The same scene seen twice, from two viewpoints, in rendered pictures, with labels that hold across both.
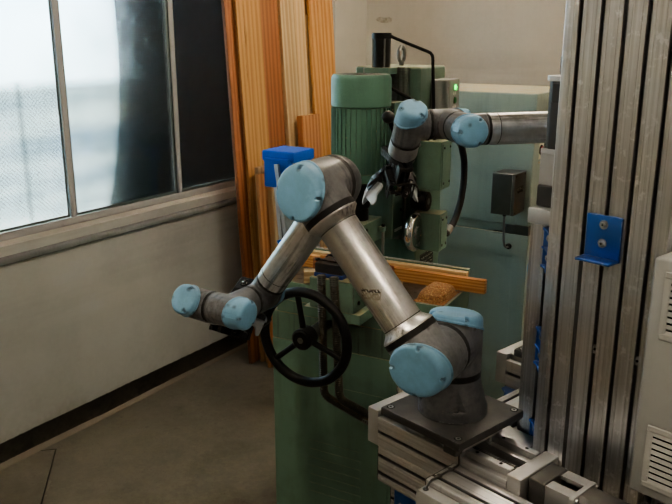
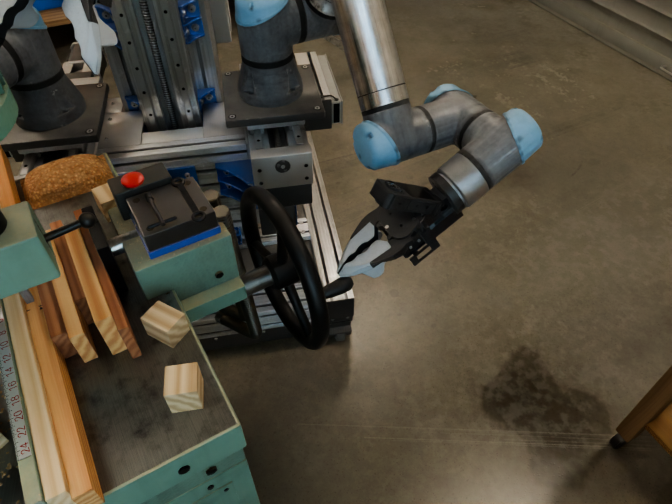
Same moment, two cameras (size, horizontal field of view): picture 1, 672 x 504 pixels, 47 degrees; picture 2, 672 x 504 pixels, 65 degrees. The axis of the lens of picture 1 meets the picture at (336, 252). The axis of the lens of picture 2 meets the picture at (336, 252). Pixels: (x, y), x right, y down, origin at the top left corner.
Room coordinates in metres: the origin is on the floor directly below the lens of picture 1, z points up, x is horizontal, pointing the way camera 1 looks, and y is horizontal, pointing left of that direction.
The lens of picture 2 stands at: (2.44, 0.47, 1.48)
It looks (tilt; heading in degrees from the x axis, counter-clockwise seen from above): 47 degrees down; 211
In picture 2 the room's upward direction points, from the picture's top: straight up
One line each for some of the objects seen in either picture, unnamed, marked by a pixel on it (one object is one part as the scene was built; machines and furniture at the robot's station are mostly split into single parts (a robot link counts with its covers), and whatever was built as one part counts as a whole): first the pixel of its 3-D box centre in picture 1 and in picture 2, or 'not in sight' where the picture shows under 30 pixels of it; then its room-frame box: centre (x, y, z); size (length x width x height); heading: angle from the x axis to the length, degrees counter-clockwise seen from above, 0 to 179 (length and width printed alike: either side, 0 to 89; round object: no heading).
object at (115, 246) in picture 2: not in sight; (126, 242); (2.16, -0.05, 0.95); 0.09 x 0.07 x 0.09; 62
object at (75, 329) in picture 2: not in sight; (66, 292); (2.25, -0.07, 0.93); 0.20 x 0.02 x 0.06; 62
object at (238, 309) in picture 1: (234, 309); (450, 120); (1.71, 0.24, 0.99); 0.11 x 0.11 x 0.08; 59
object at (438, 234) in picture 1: (430, 229); not in sight; (2.38, -0.30, 1.02); 0.09 x 0.07 x 0.12; 62
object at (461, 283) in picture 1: (379, 271); (31, 280); (2.26, -0.13, 0.92); 0.67 x 0.02 x 0.04; 62
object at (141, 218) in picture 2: (343, 264); (163, 203); (2.10, -0.02, 0.99); 0.13 x 0.11 x 0.06; 62
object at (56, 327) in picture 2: not in sight; (51, 293); (2.26, -0.09, 0.92); 0.19 x 0.02 x 0.05; 62
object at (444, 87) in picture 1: (444, 104); not in sight; (2.51, -0.35, 1.40); 0.10 x 0.06 x 0.16; 152
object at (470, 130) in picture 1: (547, 127); not in sight; (1.87, -0.51, 1.40); 0.49 x 0.11 x 0.12; 101
